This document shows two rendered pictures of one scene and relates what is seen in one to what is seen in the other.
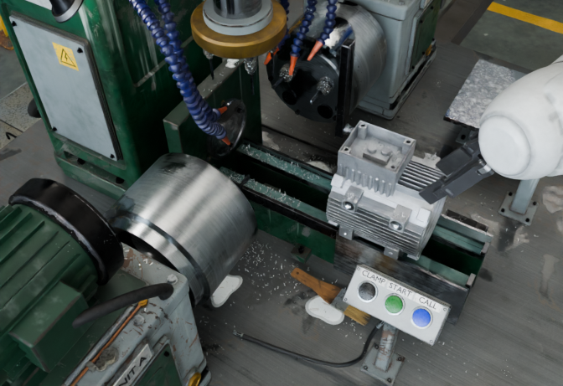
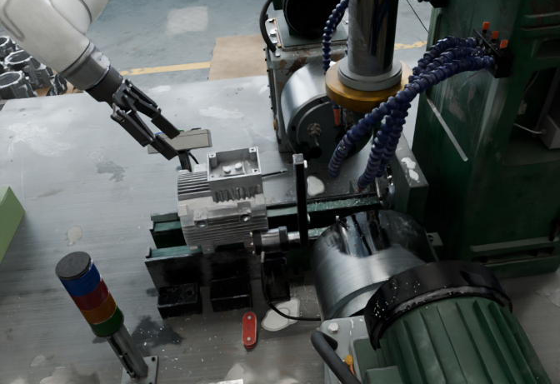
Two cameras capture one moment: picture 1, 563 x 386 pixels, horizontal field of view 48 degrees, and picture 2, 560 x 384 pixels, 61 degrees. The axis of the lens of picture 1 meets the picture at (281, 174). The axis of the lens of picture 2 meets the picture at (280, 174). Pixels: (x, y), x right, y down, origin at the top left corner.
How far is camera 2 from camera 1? 1.71 m
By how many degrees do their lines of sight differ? 85
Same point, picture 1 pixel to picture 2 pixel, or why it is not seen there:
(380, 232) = not seen: hidden behind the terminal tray
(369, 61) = (320, 274)
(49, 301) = not seen: outside the picture
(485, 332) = (141, 253)
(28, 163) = not seen: hidden behind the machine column
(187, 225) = (300, 76)
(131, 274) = (295, 47)
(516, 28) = not seen: outside the picture
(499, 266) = (142, 305)
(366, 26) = (347, 280)
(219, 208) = (297, 94)
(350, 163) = (247, 154)
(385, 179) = (217, 160)
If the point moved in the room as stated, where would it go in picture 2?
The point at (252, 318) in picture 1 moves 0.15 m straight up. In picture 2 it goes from (284, 182) to (281, 147)
